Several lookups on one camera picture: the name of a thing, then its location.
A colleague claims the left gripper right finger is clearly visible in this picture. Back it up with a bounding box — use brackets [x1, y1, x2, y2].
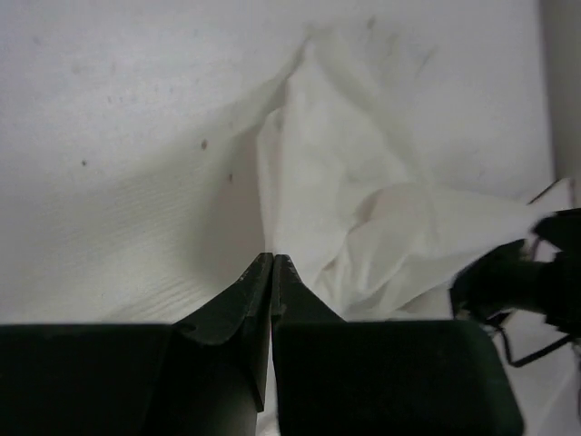
[271, 255, 525, 435]

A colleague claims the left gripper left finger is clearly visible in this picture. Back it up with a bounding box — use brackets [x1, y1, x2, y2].
[1, 253, 272, 435]

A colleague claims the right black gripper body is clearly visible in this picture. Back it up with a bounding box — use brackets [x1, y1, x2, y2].
[449, 209, 580, 338]

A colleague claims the white tank top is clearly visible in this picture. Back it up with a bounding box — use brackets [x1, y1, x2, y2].
[256, 33, 548, 320]

